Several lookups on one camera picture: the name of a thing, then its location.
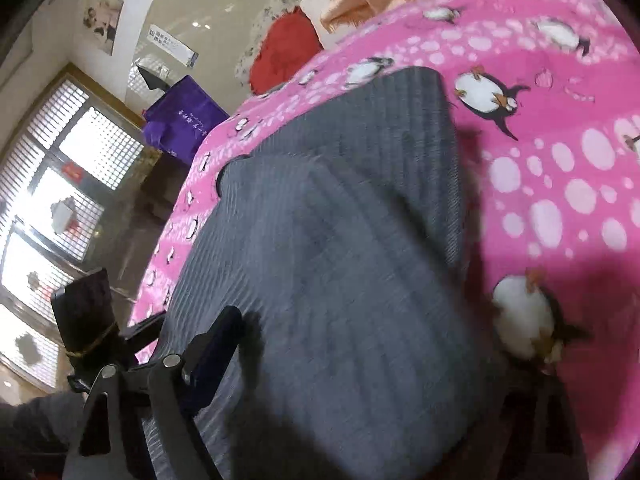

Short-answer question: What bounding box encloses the dark hanging cloth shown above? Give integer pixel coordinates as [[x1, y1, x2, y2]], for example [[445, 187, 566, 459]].
[[136, 65, 168, 92]]

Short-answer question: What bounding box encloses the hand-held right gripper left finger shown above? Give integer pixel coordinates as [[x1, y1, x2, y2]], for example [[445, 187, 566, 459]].
[[62, 305, 246, 480]]

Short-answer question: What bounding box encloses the white pillow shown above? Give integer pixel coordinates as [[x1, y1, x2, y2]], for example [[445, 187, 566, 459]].
[[299, 0, 417, 51]]

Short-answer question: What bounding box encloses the grey striped coat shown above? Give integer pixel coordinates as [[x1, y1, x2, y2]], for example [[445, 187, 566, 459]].
[[135, 66, 516, 480]]

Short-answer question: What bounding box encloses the eye chart wall poster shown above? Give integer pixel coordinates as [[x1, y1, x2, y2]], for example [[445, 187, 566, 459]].
[[147, 24, 199, 68]]

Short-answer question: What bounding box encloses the person's left forearm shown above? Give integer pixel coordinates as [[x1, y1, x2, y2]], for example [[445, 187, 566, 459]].
[[0, 389, 86, 466]]

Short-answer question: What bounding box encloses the red pillow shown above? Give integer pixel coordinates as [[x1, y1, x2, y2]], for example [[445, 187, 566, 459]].
[[249, 10, 325, 96]]

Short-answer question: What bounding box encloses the pink penguin printed blanket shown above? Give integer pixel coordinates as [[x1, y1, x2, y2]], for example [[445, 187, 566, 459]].
[[127, 0, 640, 480]]

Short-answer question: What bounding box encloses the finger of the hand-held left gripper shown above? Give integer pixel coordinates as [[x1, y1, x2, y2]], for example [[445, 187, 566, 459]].
[[117, 314, 167, 357]]

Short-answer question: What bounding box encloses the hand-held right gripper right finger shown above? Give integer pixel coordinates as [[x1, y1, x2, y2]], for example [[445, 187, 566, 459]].
[[500, 375, 591, 480]]

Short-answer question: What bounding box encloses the latticed window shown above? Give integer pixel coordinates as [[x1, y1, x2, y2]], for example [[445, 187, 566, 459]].
[[0, 67, 146, 391]]

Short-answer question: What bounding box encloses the portrait wall poster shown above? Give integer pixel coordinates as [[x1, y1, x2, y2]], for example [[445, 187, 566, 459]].
[[82, 0, 124, 57]]

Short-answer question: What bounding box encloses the purple shopping bag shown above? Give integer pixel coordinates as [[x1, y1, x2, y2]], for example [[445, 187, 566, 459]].
[[142, 75, 231, 167]]

